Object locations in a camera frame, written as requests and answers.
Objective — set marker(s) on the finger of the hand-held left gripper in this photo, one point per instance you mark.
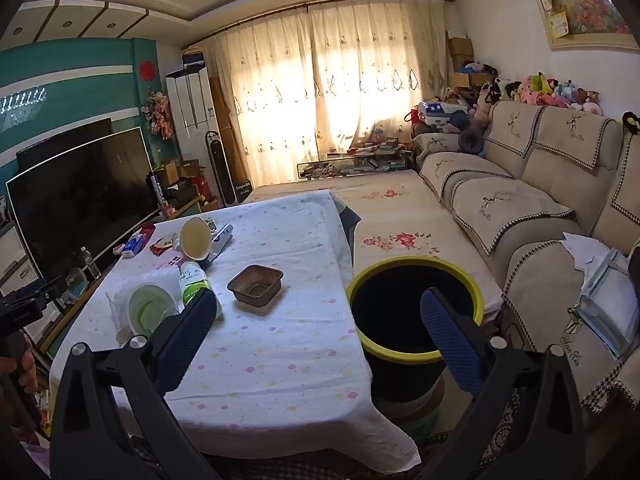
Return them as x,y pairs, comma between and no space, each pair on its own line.
45,290

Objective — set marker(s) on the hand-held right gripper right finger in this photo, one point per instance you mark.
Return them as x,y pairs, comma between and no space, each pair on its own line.
450,345

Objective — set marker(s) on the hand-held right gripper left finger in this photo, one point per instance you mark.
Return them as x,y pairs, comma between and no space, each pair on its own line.
186,345

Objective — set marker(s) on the clear plastic cup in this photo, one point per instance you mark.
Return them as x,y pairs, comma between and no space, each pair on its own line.
147,310

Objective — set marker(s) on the plastic bottle with green label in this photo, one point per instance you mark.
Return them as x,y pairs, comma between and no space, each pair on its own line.
192,285

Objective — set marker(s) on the white napkin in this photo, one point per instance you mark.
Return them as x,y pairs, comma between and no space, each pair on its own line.
117,305

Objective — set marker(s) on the pink box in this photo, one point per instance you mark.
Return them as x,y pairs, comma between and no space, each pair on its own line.
175,260

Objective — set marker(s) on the brown plastic tray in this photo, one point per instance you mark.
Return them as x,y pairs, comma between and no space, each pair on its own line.
255,287

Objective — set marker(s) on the red white snack packet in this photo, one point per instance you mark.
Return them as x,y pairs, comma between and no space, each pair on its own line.
161,247

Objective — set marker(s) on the black bin with yellow rim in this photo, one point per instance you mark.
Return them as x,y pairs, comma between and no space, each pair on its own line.
367,277

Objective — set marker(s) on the beige paper cup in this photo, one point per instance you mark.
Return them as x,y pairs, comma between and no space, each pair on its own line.
195,237

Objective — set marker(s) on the person's left hand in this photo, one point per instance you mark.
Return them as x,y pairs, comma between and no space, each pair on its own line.
27,377

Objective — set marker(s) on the green plastic container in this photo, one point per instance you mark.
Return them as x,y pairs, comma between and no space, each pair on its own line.
77,285

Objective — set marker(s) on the clear water bottle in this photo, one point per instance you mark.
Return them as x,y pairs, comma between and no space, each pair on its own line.
90,265

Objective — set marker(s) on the large flat television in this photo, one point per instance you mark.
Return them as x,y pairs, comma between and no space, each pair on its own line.
80,210

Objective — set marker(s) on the white dotted tablecloth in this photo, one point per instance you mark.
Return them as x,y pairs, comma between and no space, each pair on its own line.
280,360

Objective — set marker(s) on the small red packet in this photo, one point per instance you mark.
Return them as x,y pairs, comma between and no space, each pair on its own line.
146,231

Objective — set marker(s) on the floral printed mattress sheet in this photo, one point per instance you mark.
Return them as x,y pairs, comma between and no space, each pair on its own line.
400,210

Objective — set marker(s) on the black screen behind television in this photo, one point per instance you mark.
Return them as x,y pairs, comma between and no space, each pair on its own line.
60,142

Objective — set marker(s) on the dark grey chair back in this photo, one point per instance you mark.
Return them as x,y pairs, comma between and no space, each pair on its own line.
347,220

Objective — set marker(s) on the white papers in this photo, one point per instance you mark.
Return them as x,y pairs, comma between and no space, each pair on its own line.
582,250

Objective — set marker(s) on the light blue plastic bag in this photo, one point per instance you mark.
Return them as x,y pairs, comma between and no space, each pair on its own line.
610,305

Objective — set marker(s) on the pile of boxes by television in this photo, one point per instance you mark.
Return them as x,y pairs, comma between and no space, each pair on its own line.
185,180

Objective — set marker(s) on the black tower fan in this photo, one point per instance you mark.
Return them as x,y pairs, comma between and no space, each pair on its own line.
219,170

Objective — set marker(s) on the beige sofa with covers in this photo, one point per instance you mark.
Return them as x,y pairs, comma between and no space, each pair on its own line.
540,175

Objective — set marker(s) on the grey round cushion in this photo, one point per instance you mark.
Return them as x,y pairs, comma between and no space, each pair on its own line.
471,141

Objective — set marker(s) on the glass table with books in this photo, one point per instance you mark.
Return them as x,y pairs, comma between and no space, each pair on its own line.
355,162

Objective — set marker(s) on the wooden board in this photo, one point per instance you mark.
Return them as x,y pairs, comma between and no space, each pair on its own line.
232,140

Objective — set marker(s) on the white standing air conditioner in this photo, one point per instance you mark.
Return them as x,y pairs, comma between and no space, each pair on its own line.
192,125

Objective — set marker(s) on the blue star printed bag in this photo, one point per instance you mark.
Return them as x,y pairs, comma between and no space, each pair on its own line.
440,115

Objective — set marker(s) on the row of plush toys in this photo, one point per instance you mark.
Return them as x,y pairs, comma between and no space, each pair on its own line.
540,90

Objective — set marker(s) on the blue box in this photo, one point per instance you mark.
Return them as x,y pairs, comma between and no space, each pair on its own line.
194,60

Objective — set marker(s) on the cream embroidered curtains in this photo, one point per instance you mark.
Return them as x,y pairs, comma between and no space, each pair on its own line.
300,90

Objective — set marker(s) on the black plush toy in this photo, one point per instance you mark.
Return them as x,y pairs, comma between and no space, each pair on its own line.
631,122

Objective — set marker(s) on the stack of cardboard boxes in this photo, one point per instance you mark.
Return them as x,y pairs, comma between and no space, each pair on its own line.
462,55

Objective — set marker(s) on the framed flower painting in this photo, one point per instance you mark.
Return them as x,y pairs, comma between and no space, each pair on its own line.
580,5

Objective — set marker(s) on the artificial flower wall decoration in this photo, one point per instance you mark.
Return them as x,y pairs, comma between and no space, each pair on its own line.
159,112

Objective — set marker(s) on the red round wall decoration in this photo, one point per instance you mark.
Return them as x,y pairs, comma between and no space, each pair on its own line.
147,70

